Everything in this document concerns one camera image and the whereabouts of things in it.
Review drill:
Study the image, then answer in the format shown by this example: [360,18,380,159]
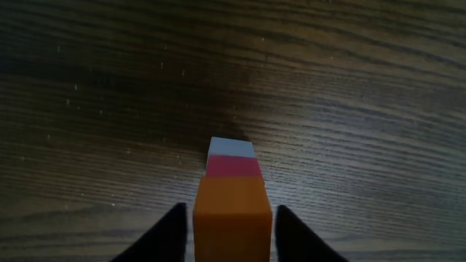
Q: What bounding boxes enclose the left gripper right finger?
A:
[275,205,350,262]

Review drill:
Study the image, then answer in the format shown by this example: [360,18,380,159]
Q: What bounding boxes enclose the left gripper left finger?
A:
[108,202,188,262]

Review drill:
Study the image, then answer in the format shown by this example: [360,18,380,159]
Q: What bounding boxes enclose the orange cube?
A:
[192,175,274,262]

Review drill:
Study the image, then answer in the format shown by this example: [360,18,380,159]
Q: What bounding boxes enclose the red cube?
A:
[205,154,264,179]

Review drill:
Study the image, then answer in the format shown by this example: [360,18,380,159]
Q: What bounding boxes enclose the white cube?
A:
[207,136,257,159]

